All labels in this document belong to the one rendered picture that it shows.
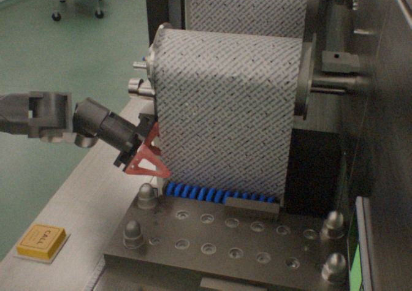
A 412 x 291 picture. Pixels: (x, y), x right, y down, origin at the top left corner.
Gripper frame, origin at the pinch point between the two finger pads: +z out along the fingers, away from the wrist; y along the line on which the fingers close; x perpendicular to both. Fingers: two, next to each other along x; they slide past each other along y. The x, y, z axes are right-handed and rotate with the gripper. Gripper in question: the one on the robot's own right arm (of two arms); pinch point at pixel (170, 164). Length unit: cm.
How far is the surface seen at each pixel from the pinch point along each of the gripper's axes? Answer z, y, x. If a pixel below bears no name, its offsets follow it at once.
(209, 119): 0.9, 0.5, 13.4
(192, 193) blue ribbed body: 6.2, 3.5, -0.2
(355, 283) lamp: 19.8, 31.3, 25.0
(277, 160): 14.9, 0.6, 14.1
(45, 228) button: -14.0, 7.1, -25.9
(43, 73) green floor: -108, -249, -190
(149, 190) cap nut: -1.1, 7.7, -1.4
